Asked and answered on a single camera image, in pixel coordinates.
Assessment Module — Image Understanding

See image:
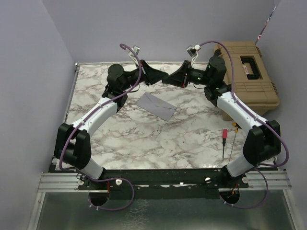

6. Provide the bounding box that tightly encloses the yellow black long screwdriver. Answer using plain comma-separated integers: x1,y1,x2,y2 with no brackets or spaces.
228,122,239,163

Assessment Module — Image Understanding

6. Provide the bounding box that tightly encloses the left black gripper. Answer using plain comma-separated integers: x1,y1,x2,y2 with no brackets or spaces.
120,59,168,92

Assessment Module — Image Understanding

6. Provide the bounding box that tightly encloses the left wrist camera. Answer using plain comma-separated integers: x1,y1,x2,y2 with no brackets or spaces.
129,46,140,65

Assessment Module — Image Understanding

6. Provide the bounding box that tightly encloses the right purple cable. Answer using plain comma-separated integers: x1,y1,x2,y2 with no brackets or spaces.
198,41,290,209

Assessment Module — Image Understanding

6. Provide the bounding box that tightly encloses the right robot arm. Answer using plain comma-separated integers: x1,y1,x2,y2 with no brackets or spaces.
162,56,281,187

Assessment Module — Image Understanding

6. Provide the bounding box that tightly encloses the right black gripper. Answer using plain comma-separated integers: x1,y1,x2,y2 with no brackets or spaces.
163,61,212,89

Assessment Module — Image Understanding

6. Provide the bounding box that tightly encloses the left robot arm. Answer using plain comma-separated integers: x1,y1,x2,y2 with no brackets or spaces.
54,60,168,189

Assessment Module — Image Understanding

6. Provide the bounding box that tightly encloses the purple cable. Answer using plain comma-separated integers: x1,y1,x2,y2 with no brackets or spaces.
59,43,146,211
198,41,290,209

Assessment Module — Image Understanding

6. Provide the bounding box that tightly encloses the grey envelope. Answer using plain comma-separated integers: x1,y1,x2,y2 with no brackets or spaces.
137,92,177,121

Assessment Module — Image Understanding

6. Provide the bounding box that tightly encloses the red handled screwdriver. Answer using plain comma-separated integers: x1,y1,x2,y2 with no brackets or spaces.
222,129,228,159

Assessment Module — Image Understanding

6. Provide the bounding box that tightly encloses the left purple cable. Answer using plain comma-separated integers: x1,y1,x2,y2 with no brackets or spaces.
59,43,146,211

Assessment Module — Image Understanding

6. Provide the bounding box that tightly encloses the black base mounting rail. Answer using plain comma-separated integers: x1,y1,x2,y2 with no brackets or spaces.
78,168,248,200

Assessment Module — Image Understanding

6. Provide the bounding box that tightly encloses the tan plastic tool case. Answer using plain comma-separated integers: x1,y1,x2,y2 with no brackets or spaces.
223,41,280,116

